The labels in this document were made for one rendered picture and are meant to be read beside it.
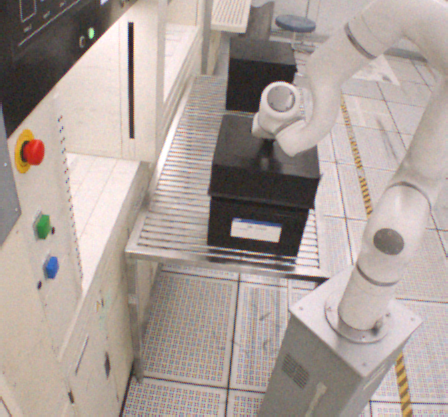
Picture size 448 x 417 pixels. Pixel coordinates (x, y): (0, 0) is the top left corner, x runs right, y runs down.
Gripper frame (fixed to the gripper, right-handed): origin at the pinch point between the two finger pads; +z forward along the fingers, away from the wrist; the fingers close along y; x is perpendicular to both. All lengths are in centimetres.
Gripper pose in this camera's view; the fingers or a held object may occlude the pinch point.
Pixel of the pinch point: (269, 136)
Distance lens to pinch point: 131.6
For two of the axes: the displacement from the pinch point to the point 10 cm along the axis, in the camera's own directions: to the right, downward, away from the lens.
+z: 0.1, 1.3, 9.9
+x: -1.4, 9.8, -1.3
